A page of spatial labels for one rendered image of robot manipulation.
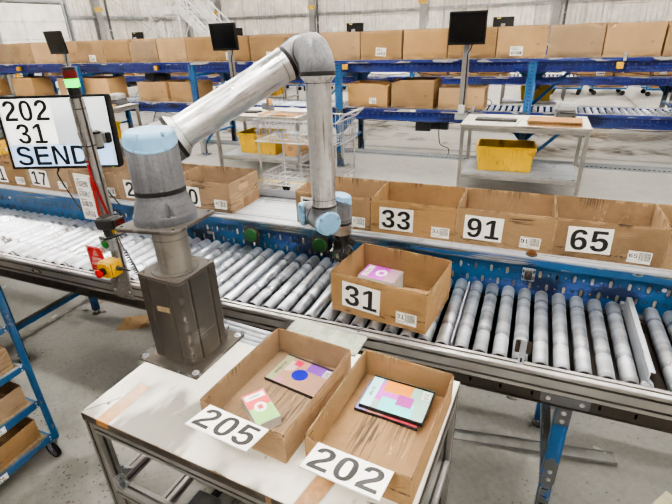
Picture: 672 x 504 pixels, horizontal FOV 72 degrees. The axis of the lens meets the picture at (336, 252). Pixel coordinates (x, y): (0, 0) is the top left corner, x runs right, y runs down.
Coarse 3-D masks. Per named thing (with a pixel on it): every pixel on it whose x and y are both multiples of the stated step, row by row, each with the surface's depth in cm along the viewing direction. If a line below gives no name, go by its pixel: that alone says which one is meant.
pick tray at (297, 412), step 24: (288, 336) 155; (264, 360) 152; (312, 360) 153; (336, 360) 148; (216, 384) 131; (240, 384) 142; (264, 384) 144; (336, 384) 138; (240, 408) 135; (288, 408) 134; (312, 408) 126; (288, 432) 116; (288, 456) 118
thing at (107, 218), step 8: (104, 216) 190; (112, 216) 189; (120, 216) 190; (96, 224) 190; (104, 224) 188; (112, 224) 187; (120, 224) 189; (104, 232) 193; (112, 232) 192; (104, 240) 194
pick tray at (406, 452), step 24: (360, 360) 141; (384, 360) 142; (360, 384) 143; (432, 384) 137; (336, 408) 130; (432, 408) 133; (312, 432) 116; (336, 432) 126; (360, 432) 125; (384, 432) 125; (408, 432) 125; (432, 432) 114; (360, 456) 118; (384, 456) 118; (408, 456) 118; (408, 480) 102
